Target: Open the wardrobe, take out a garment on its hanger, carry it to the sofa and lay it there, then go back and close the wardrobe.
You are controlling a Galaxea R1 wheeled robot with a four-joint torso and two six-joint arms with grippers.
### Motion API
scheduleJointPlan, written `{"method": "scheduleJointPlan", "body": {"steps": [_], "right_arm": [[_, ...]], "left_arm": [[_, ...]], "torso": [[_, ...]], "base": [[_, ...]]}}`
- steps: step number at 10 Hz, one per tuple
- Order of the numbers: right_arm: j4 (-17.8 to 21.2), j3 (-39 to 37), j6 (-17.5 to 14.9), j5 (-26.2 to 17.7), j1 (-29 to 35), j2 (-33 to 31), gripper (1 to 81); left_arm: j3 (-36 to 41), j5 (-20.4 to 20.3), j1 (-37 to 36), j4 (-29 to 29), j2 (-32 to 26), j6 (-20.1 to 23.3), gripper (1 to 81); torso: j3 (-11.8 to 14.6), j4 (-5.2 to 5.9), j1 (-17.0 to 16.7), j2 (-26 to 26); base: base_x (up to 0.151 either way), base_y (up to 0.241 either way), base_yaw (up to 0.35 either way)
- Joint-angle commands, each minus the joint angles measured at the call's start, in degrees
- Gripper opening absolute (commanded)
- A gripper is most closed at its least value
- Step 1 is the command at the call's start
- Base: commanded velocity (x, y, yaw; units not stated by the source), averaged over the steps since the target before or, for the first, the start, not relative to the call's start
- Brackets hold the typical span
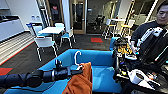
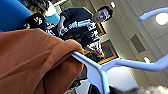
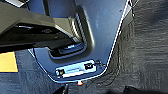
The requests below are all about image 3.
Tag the thick grey robot torso limb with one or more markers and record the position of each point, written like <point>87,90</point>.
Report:
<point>33,30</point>

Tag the small white blue box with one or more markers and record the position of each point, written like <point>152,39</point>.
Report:
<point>75,69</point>

